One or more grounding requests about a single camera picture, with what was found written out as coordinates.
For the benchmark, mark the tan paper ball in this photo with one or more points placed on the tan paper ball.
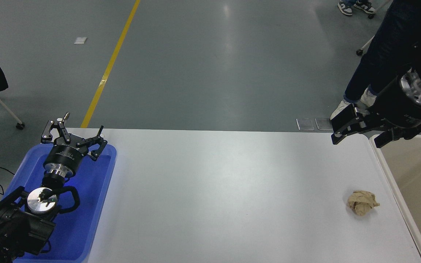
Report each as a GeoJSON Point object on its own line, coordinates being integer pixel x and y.
{"type": "Point", "coordinates": [362, 202]}

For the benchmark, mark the clear floor plate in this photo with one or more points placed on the clear floor plate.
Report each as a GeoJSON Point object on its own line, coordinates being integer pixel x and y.
{"type": "Point", "coordinates": [305, 124]}
{"type": "Point", "coordinates": [323, 123]}

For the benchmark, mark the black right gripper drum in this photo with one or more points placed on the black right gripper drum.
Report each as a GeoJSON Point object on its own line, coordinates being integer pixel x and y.
{"type": "Point", "coordinates": [397, 107]}

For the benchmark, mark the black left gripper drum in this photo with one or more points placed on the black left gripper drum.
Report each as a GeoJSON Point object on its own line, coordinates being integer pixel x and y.
{"type": "Point", "coordinates": [64, 157]}

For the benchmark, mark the grey chair with casters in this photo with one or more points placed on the grey chair with casters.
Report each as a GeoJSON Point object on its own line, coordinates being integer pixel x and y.
{"type": "Point", "coordinates": [2, 104]}

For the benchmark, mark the large pale bin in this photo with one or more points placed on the large pale bin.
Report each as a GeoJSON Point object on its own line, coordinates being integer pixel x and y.
{"type": "Point", "coordinates": [418, 175]}

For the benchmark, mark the blue plastic tray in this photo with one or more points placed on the blue plastic tray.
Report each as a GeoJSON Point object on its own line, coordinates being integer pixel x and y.
{"type": "Point", "coordinates": [86, 204]}

